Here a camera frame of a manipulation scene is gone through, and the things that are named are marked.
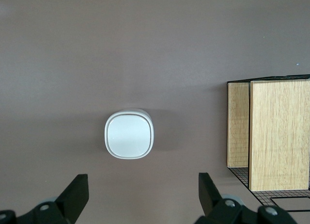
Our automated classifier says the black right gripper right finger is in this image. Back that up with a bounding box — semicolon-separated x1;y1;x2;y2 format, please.
196;172;259;224

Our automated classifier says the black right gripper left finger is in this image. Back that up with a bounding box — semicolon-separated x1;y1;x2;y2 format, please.
16;174;89;224

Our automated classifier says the white square trash can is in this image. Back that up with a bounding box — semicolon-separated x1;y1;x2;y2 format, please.
104;108;155;160

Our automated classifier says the light wooden shelf board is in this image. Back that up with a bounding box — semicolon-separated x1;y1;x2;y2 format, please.
227;82;250;168
248;80;310;192

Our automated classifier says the brown table cover sheet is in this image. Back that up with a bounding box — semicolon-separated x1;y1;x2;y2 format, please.
0;0;310;224

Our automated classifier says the black wire mesh rack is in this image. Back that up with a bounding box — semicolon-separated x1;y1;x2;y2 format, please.
226;74;310;213

